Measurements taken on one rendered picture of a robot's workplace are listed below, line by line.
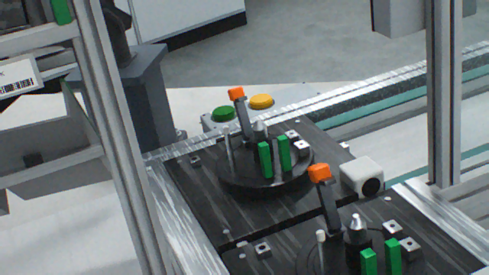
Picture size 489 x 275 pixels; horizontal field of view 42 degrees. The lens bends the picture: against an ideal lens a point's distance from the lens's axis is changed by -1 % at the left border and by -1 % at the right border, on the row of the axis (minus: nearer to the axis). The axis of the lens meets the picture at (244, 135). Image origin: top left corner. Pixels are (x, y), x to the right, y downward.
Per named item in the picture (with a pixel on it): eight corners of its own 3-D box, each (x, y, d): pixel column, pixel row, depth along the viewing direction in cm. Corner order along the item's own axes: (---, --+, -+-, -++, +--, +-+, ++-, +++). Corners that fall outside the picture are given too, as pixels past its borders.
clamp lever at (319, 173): (323, 229, 72) (306, 166, 71) (338, 223, 73) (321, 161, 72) (337, 235, 69) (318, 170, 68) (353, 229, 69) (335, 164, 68)
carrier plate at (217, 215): (166, 171, 98) (163, 160, 97) (304, 124, 104) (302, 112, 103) (219, 258, 78) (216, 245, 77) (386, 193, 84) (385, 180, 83)
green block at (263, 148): (262, 175, 85) (257, 143, 83) (270, 172, 86) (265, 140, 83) (265, 179, 84) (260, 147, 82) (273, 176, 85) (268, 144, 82)
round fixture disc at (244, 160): (204, 164, 94) (202, 153, 93) (289, 135, 98) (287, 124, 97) (239, 211, 82) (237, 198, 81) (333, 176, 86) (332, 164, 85)
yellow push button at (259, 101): (247, 107, 112) (245, 97, 111) (267, 100, 113) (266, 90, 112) (256, 115, 109) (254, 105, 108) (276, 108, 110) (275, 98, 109)
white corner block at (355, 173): (339, 189, 87) (337, 164, 85) (367, 178, 88) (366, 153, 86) (357, 205, 83) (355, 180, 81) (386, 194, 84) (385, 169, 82)
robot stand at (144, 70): (122, 137, 130) (96, 47, 120) (189, 136, 126) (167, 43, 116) (92, 178, 118) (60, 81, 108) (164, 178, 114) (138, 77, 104)
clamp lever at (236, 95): (241, 139, 94) (226, 89, 93) (253, 134, 94) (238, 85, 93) (247, 140, 90) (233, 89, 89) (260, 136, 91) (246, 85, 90)
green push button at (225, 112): (210, 119, 110) (208, 109, 109) (231, 112, 111) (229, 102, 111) (218, 128, 107) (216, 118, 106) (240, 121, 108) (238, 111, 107)
